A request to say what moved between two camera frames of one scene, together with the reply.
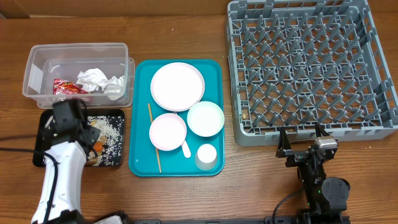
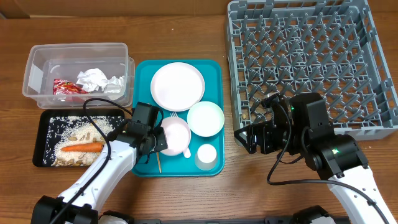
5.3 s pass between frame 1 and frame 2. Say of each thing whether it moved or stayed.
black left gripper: moved
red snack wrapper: stayed
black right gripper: moved
